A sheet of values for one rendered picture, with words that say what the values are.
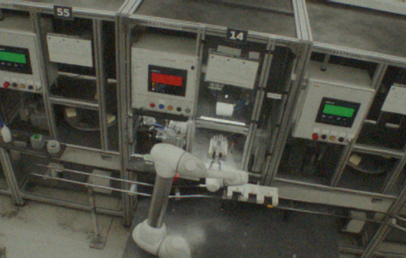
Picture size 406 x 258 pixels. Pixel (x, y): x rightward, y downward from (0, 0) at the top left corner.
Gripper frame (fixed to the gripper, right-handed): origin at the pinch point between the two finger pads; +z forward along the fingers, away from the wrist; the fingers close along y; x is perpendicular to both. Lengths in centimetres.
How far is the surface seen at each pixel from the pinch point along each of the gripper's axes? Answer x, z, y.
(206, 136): 10.5, 22.0, -9.7
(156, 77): 46, -16, 66
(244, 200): -24.3, -34.8, -14.1
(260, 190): -35.1, -25.2, -11.6
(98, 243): 89, -39, -97
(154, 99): 47, -14, 47
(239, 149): -17.0, 12.7, -9.5
